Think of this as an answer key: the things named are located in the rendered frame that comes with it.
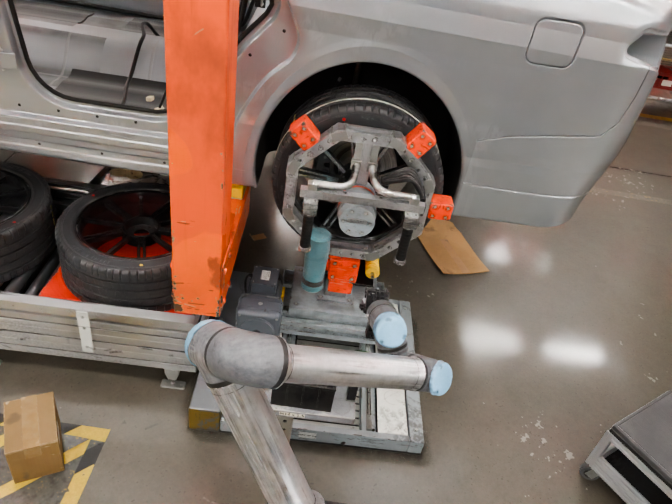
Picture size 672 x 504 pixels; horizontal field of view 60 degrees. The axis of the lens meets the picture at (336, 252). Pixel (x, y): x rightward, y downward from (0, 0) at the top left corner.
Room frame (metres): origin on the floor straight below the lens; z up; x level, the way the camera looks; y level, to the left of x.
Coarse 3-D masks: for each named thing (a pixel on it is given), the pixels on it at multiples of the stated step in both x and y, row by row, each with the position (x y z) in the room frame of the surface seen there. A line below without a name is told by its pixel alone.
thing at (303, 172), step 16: (352, 144) 1.93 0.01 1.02; (336, 160) 1.93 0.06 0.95; (304, 176) 1.92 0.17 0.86; (320, 176) 1.94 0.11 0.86; (336, 176) 1.94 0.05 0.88; (384, 176) 1.94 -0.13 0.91; (320, 208) 2.05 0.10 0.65; (336, 208) 1.93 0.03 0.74; (320, 224) 1.93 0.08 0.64; (336, 224) 1.99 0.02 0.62; (384, 224) 1.99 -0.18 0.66; (400, 224) 1.93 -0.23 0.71; (352, 240) 1.92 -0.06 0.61; (368, 240) 1.92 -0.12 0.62
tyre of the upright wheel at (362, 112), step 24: (336, 96) 2.03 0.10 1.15; (360, 96) 2.01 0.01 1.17; (384, 96) 2.05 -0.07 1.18; (288, 120) 2.10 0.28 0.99; (312, 120) 1.90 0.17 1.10; (336, 120) 1.91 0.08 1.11; (360, 120) 1.91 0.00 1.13; (384, 120) 1.92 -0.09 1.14; (408, 120) 1.94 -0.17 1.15; (288, 144) 1.89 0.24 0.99; (432, 168) 1.93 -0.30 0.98
